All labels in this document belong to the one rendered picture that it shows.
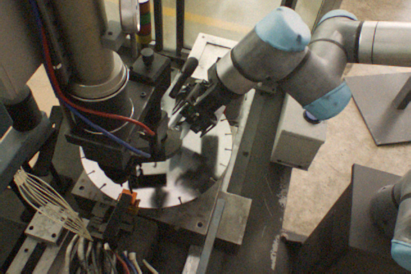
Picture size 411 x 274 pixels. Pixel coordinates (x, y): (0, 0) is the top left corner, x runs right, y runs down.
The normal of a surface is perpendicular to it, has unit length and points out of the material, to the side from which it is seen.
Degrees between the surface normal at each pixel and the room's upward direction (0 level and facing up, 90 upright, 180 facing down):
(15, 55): 90
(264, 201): 0
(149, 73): 0
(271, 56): 78
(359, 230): 0
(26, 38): 90
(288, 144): 90
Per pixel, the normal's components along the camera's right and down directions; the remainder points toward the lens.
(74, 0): 0.26, 0.78
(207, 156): 0.07, -0.61
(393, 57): -0.46, 0.64
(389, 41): -0.50, 0.00
